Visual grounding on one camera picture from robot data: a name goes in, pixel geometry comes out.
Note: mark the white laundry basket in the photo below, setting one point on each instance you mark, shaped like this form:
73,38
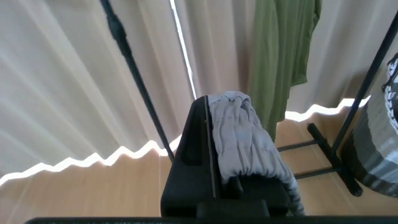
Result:
379,149

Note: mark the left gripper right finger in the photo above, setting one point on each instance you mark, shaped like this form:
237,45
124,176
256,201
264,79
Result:
264,189

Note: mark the black clothes rack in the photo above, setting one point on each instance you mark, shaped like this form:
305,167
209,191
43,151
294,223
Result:
119,37

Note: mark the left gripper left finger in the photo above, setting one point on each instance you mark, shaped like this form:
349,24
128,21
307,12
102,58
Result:
189,180

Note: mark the pale grey shorts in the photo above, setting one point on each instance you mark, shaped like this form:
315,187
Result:
239,137

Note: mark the beige curtain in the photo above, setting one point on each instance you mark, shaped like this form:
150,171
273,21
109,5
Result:
62,93

